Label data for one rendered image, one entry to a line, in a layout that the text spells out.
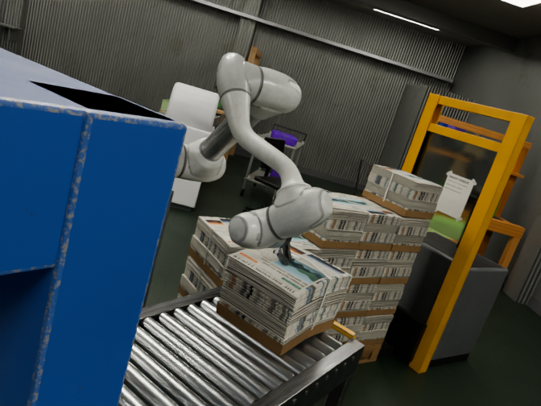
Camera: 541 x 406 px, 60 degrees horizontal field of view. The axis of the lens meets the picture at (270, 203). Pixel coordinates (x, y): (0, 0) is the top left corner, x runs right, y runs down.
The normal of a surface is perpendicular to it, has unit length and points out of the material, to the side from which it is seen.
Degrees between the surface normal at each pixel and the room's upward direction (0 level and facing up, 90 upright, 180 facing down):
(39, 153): 90
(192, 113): 80
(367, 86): 90
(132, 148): 90
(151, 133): 90
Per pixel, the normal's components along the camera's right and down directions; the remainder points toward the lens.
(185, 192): 0.10, 0.28
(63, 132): 0.77, 0.37
